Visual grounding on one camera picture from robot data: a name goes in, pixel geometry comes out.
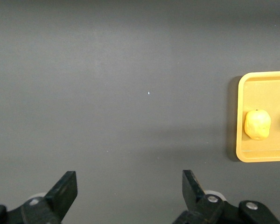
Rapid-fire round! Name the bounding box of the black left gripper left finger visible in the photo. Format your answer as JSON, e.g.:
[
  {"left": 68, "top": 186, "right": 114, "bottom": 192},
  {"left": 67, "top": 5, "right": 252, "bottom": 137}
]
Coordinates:
[{"left": 0, "top": 171, "right": 78, "bottom": 224}]

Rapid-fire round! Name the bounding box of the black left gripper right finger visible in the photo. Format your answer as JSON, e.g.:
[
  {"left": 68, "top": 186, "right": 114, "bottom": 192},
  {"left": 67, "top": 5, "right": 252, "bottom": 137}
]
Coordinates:
[{"left": 172, "top": 169, "right": 280, "bottom": 224}]

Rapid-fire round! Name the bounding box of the yellow potato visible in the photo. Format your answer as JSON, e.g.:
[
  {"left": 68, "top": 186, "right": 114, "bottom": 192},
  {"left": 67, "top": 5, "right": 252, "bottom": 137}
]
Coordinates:
[{"left": 244, "top": 109, "right": 272, "bottom": 141}]

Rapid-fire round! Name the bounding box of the yellow rectangular plastic tray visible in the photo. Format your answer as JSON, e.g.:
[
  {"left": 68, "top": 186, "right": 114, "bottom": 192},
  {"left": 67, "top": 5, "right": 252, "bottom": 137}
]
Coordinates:
[{"left": 235, "top": 70, "right": 280, "bottom": 162}]

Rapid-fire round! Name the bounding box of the dark grey table mat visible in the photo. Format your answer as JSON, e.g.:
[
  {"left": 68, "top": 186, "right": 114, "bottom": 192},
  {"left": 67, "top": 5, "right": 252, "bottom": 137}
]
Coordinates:
[{"left": 0, "top": 0, "right": 280, "bottom": 224}]

